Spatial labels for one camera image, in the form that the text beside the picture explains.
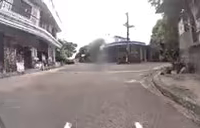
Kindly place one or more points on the dark tree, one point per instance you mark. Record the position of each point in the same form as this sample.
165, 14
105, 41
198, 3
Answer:
93, 50

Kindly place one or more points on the low blue building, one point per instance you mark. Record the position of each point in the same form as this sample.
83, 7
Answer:
128, 51

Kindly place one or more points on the grey asphalt road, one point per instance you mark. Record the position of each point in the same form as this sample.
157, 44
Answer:
88, 96

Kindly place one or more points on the green trees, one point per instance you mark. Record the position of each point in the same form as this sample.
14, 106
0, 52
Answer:
65, 50

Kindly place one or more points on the utility pole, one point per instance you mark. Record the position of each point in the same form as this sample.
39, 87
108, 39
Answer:
127, 36

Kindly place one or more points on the robot's own part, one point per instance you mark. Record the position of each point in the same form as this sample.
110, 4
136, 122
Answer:
138, 125
67, 125

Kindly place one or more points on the two-storey pale building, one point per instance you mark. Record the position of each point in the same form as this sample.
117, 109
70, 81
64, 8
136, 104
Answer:
18, 36

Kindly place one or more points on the raised concrete pavement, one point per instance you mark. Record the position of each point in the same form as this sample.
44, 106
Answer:
191, 90

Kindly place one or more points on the grey wall with building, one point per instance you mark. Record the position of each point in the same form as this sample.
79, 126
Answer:
196, 40

